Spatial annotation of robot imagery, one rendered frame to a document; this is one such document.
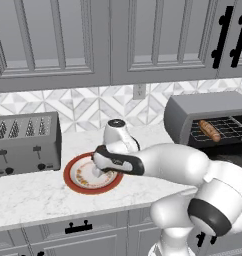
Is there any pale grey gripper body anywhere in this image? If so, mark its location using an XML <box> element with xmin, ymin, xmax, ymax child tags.
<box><xmin>91</xmin><ymin>159</ymin><xmax>111</xmax><ymax>181</ymax></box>

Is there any kebab skewer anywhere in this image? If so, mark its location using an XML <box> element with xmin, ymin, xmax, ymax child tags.
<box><xmin>75</xmin><ymin>168</ymin><xmax>115</xmax><ymax>187</ymax></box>

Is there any grey base cupboard door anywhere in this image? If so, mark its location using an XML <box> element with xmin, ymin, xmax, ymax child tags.
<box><xmin>24</xmin><ymin>227</ymin><xmax>129</xmax><ymax>256</ymax></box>
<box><xmin>127</xmin><ymin>222</ymin><xmax>164</xmax><ymax>256</ymax></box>

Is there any grey four-slot toaster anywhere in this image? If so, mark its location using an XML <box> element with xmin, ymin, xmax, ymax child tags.
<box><xmin>0</xmin><ymin>111</ymin><xmax>63</xmax><ymax>179</ymax></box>

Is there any grey toaster oven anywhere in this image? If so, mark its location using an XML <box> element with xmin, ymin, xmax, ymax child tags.
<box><xmin>163</xmin><ymin>91</ymin><xmax>242</xmax><ymax>158</ymax></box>

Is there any brown baguette bread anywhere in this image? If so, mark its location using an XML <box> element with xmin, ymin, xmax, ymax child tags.
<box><xmin>197</xmin><ymin>119</ymin><xmax>222</xmax><ymax>144</ymax></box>

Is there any dark toaster oven door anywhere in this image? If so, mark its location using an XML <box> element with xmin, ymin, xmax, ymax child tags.
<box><xmin>201</xmin><ymin>143</ymin><xmax>242</xmax><ymax>171</ymax></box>

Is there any red rimmed white plate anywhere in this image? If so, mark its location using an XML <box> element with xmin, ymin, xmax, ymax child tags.
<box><xmin>62</xmin><ymin>151</ymin><xmax>125</xmax><ymax>196</ymax></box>

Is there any narrow grey drawer front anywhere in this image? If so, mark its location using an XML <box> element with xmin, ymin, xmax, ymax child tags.
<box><xmin>127</xmin><ymin>207</ymin><xmax>155</xmax><ymax>228</ymax></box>

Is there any short black drawer handle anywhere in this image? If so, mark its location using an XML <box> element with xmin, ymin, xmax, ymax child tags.
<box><xmin>64</xmin><ymin>219</ymin><xmax>94</xmax><ymax>235</ymax></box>

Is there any white wall outlet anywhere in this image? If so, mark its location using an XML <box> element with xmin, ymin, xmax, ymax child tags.
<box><xmin>132</xmin><ymin>83</ymin><xmax>148</xmax><ymax>101</ymax></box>

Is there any black wire oven rack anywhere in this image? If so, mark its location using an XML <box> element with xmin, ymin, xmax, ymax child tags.
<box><xmin>190</xmin><ymin>115</ymin><xmax>242</xmax><ymax>143</ymax></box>

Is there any wide grey wall cupboard door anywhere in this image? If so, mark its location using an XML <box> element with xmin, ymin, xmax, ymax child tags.
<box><xmin>0</xmin><ymin>0</ymin><xmax>112</xmax><ymax>94</ymax></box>

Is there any long black cupboard handle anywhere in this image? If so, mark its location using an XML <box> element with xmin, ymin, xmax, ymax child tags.
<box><xmin>210</xmin><ymin>5</ymin><xmax>235</xmax><ymax>70</ymax></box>
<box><xmin>229</xmin><ymin>14</ymin><xmax>242</xmax><ymax>68</ymax></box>

